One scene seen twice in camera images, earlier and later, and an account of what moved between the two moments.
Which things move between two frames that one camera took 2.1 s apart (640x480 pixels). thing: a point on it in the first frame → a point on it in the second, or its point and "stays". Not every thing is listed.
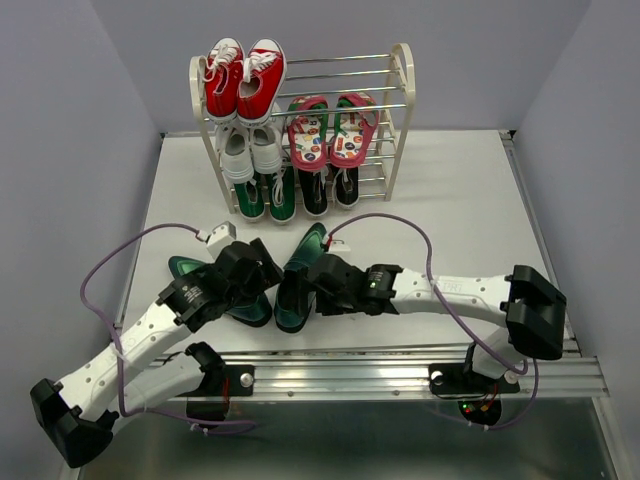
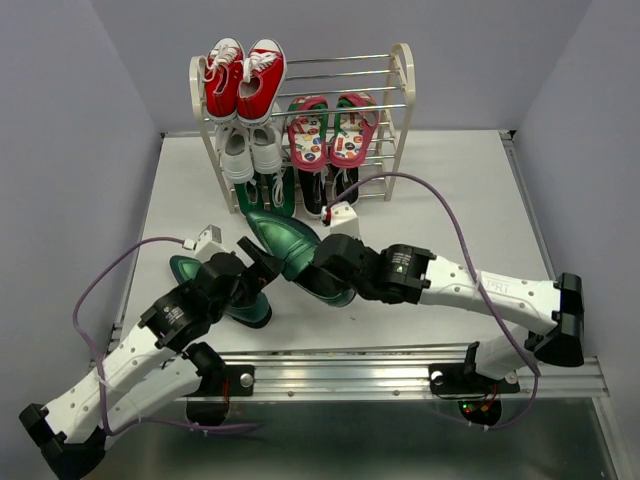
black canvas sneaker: (346, 187) stays
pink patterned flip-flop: (353, 130) stays
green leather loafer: (295, 297) → (293, 248)
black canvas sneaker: (315, 191) stays
